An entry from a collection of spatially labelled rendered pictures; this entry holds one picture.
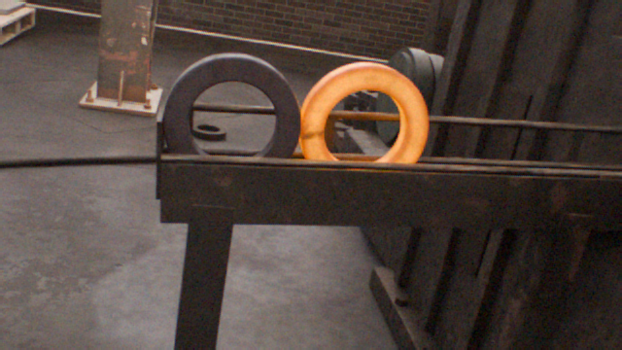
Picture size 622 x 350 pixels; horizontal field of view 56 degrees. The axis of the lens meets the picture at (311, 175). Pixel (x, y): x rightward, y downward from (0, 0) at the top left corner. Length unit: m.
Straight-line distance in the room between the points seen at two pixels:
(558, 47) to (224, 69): 0.65
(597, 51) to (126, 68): 2.64
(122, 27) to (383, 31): 4.37
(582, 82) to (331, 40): 6.01
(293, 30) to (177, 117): 6.20
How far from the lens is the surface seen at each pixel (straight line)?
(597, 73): 1.13
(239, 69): 0.78
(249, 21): 6.90
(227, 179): 0.79
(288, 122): 0.80
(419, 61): 2.15
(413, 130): 0.85
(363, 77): 0.81
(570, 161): 1.06
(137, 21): 3.32
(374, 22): 7.15
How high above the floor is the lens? 0.89
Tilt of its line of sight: 19 degrees down
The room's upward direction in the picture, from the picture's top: 11 degrees clockwise
